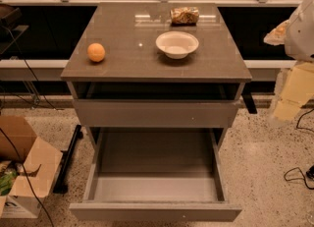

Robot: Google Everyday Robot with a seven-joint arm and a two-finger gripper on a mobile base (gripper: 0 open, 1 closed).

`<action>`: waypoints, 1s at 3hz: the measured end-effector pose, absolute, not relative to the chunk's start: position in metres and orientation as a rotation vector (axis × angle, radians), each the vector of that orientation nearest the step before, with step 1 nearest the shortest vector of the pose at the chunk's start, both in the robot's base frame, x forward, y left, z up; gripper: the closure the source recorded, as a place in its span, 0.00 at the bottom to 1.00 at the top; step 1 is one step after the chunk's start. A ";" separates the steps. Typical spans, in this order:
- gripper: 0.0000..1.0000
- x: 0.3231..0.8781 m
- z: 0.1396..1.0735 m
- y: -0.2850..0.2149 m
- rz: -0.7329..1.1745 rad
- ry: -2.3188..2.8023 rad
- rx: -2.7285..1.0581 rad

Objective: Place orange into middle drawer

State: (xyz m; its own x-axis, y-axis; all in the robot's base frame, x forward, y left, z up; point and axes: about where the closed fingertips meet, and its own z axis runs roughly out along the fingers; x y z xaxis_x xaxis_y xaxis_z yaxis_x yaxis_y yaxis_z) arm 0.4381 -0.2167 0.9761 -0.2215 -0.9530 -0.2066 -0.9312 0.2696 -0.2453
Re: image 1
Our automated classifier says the orange fruit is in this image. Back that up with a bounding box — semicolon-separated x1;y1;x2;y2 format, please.
87;43;105;62

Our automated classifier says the open lower grey drawer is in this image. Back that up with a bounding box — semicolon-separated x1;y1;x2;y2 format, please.
70;129;241;222

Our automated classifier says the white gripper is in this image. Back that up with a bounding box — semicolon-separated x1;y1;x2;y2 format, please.
263;0;314;127

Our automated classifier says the black floor bar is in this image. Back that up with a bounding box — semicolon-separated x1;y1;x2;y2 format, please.
53;125;83;194

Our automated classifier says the grey drawer cabinet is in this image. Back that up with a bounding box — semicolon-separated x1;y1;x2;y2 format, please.
61;3;251;142

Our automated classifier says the green item in box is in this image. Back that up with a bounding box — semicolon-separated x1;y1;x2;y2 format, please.
0;168;18;196

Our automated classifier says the white bowl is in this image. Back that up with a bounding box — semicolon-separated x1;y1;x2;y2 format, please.
155;31;199;59

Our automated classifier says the black cable on right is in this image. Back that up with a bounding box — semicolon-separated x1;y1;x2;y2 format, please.
283;107;314;191

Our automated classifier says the black cable on left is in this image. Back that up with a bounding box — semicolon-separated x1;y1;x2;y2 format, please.
0;24;60;227

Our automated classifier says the open cardboard box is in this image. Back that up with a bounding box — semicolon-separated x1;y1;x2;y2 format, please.
0;116;62;218

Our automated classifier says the black cable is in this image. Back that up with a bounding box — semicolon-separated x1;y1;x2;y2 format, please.
0;24;60;227
283;107;314;191

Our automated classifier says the closed upper grey drawer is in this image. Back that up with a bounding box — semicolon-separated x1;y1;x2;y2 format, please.
74;99;239;128

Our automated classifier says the crinkled snack bag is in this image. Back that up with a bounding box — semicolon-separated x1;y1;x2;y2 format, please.
170;7;199;25

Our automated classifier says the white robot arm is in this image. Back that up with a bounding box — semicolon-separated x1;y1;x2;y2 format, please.
264;0;314;125

